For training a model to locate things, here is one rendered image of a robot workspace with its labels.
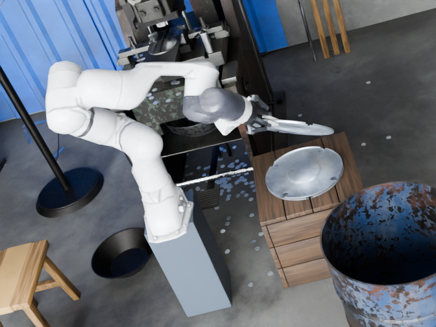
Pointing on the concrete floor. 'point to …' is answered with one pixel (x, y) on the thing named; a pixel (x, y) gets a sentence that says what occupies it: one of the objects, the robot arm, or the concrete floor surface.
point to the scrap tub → (385, 255)
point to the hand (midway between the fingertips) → (270, 120)
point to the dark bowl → (121, 254)
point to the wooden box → (302, 214)
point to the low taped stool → (29, 279)
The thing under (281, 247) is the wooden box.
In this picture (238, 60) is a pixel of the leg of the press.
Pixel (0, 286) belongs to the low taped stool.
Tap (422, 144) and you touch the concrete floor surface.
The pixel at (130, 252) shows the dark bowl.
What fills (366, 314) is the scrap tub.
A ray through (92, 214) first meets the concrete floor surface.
